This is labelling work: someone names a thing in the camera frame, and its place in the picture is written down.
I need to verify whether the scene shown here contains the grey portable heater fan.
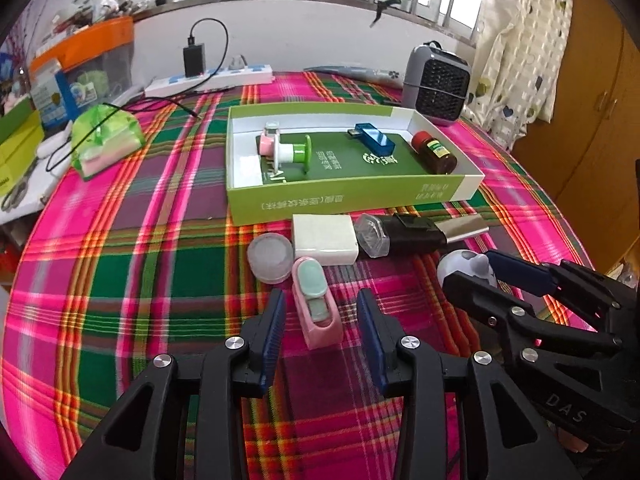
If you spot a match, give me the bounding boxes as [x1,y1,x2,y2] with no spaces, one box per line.
[402,42,472,127]

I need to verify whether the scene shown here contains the lime yellow box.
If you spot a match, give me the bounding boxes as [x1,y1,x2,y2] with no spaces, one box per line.
[0,125,46,202]

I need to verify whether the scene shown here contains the grey flower print umbrella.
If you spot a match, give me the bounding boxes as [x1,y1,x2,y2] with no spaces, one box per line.
[303,64,405,87]

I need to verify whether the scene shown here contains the small pink bottle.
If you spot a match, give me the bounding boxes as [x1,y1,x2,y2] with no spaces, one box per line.
[257,122,284,159]

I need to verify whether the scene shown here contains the black charger with cable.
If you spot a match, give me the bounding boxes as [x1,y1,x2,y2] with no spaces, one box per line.
[47,19,230,175]

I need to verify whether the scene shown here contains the scissors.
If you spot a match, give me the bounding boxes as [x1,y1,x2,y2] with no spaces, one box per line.
[0,170,32,212]

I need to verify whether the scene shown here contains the white round cartoon gadget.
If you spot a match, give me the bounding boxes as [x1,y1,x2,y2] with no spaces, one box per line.
[436,250,499,292]

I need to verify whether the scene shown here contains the black rectangular device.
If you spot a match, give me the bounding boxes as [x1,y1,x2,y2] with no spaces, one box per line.
[356,212,447,260]

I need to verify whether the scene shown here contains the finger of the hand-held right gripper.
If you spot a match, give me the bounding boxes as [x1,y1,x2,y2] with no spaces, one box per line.
[485,249,640,322]
[441,269,623,361]

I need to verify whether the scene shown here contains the green tissue packet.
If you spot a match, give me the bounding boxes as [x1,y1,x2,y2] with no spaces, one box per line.
[70,104,145,181]

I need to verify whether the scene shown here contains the white charger block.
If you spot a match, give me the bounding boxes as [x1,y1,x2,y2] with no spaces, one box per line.
[292,214,360,266]

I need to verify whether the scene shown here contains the person's right hand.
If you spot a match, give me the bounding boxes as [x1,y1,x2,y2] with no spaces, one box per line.
[556,431,598,454]

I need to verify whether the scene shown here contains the pile of small clutter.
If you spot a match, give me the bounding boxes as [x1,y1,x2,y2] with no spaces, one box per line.
[35,0,151,47]

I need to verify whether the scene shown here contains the white power strip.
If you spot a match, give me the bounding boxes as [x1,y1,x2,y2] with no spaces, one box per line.
[145,62,275,95]

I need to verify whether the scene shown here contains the cream patterned curtain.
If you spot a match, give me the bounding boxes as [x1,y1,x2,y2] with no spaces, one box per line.
[460,0,576,151]

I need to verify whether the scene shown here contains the black charger adapter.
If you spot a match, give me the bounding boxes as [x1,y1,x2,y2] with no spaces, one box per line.
[183,44,207,77]

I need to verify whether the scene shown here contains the wooden wardrobe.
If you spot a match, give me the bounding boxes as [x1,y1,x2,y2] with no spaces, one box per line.
[510,0,640,277]

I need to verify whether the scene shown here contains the green and white suction knob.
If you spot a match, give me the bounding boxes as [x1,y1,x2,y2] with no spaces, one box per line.
[272,136,313,172]

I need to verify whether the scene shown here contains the brown jar with red lid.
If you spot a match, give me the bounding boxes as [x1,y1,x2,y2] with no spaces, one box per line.
[411,130,458,175]

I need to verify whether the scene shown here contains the green and white cardboard box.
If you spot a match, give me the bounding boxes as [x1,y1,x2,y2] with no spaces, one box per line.
[225,102,486,227]

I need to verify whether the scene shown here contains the white side table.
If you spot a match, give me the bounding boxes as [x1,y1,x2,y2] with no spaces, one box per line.
[0,150,76,227]

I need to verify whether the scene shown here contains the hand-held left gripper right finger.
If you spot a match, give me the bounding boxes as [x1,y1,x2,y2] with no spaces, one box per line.
[356,287,583,480]

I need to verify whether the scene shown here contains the blue carton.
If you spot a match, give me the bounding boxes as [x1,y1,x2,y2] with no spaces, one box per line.
[31,57,76,131]

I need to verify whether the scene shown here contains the white oval object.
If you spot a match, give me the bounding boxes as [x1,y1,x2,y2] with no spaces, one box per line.
[35,122,74,159]

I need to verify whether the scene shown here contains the blue translucent usb device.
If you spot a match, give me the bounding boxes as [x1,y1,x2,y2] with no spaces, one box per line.
[348,122,396,163]

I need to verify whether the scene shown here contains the black strap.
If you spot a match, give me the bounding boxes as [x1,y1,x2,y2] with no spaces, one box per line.
[370,0,402,29]

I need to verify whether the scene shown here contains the silver flat metal case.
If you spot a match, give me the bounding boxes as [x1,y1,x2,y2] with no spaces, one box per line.
[434,212,490,242]

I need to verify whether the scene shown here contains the clear storage box orange lid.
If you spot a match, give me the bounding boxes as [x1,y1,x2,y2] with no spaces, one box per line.
[30,16,136,111]

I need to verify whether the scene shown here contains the round white jar lid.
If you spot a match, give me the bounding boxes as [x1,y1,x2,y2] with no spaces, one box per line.
[248,232,295,284]

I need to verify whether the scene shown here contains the pink case with mint lid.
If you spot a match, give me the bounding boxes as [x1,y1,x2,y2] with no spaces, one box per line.
[292,256,345,350]

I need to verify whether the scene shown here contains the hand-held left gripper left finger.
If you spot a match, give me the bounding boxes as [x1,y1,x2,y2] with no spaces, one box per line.
[60,287,287,480]

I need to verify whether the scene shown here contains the dark green box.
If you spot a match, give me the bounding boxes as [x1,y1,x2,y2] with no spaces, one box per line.
[0,97,42,147]

